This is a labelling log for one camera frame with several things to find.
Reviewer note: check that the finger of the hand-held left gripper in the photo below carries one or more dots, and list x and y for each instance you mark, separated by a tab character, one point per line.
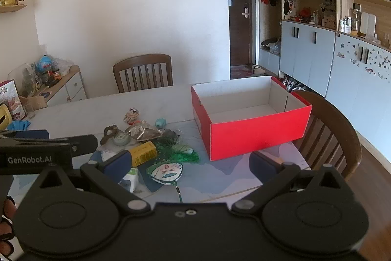
85	143
30	134

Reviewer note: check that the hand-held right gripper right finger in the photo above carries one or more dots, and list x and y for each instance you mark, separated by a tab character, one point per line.
264	166

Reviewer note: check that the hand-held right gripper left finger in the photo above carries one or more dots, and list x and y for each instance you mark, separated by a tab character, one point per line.
117	164

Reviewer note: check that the white green packet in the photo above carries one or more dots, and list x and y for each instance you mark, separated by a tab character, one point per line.
129	180

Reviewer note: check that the yellow carton box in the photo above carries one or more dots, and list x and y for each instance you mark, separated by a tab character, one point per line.
142	153

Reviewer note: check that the red cardboard box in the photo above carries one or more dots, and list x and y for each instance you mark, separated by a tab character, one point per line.
256	135

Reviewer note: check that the green tassel ornament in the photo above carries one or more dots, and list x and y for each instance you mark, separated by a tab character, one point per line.
180	155

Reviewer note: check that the person's left hand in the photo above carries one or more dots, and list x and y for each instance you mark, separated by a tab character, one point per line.
6	213

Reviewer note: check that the crumpled white wrapper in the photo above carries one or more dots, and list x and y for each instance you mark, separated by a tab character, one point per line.
107	154

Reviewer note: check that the blue cloth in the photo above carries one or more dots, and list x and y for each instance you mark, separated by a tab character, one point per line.
18	125

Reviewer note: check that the yellow plastic item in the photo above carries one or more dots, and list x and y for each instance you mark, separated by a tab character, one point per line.
3	120

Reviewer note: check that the small wooden seat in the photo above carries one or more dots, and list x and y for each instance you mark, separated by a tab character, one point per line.
33	102

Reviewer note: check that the printed table mat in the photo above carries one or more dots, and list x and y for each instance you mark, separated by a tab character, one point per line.
232	178

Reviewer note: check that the red white package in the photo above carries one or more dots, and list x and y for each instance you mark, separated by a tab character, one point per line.
10	99

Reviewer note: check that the silver foil bag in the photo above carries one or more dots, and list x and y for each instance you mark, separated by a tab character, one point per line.
143	131

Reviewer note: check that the small striped toy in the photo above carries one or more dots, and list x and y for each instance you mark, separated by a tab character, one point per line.
132	115

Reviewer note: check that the white wooden sideboard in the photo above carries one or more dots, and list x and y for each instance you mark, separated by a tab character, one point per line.
70	89

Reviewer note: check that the small teal toy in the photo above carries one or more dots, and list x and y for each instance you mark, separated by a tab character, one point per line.
161	122

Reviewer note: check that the clear plastic bag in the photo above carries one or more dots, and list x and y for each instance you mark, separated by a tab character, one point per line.
62	65

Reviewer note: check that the white sneaker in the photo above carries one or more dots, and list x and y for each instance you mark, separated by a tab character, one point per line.
291	84

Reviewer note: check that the wooden slat-back chair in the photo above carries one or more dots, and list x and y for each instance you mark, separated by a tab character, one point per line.
342	123
142	60

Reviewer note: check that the patterned door rug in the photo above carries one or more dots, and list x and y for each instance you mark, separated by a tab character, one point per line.
241	74

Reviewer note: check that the beige slippers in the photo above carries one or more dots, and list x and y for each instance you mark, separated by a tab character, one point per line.
258	68

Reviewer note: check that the grey plastic bag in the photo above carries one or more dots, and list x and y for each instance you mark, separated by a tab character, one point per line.
274	46

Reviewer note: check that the small black hanging item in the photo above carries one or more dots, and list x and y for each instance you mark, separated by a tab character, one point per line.
286	5

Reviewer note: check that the white plastic containers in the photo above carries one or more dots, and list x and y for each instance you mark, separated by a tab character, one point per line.
367	24

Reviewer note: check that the wooden wall shelf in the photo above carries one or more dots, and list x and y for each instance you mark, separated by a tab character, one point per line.
12	8

